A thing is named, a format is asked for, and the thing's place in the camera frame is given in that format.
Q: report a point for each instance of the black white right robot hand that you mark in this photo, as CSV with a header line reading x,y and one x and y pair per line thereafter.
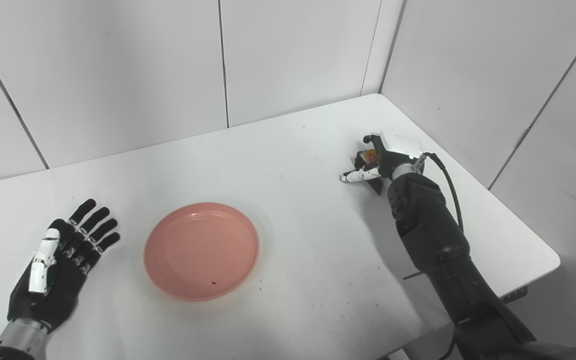
x,y
398,150

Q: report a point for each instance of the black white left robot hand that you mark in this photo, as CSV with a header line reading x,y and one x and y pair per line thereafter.
x,y
57,290

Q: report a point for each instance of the chocolate cake slice with fruit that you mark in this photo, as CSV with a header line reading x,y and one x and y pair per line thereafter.
x,y
375,185

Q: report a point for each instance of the pink round plate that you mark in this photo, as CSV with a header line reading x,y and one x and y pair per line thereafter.
x,y
202,250

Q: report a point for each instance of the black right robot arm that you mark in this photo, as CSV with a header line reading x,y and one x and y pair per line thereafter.
x,y
438,240

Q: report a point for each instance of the dark table frame bracket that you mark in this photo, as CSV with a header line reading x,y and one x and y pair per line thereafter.
x,y
515,295

